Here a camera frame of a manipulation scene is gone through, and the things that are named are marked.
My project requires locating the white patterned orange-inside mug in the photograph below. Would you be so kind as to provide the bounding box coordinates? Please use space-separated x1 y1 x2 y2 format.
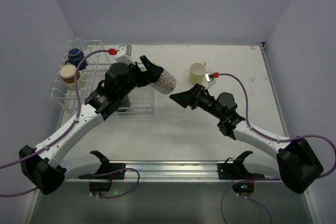
150 70 176 95

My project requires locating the pale yellow mug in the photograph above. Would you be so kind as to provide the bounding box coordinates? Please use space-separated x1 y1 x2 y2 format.
189 61 206 85

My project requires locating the dark teal wave mug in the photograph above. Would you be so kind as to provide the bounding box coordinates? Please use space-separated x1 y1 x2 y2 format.
117 96 131 113

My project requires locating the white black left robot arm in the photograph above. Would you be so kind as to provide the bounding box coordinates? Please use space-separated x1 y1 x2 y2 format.
19 56 171 195

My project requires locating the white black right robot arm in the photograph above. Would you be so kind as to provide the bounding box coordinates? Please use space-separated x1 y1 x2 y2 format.
170 84 323 194

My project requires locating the dark blue mug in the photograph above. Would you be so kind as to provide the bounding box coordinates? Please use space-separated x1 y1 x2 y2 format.
65 48 85 67

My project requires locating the clear glass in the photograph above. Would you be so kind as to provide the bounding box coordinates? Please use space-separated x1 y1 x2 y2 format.
75 37 86 50

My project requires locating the cream brown mug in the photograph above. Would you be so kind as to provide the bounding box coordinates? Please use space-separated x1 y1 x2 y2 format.
59 65 85 91

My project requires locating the white wire dish rack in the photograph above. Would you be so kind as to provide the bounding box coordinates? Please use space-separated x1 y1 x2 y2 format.
91 58 155 120

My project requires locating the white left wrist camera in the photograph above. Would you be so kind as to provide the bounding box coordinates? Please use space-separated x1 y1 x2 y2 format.
115 44 134 65

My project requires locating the white wire plate rack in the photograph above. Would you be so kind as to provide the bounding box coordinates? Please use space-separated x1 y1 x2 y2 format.
49 39 112 116

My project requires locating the aluminium mounting rail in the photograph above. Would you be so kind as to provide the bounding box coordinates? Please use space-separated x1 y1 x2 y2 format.
62 158 280 182

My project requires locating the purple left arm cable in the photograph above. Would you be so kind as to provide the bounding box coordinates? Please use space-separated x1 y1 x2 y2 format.
0 48 116 197

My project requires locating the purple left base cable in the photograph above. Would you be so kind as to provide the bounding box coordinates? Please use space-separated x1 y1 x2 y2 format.
90 168 140 199

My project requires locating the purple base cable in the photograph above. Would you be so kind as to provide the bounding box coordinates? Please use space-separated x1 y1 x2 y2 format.
90 168 140 199
220 179 274 224

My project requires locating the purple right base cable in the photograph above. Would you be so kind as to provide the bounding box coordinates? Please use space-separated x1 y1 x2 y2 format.
220 179 274 224

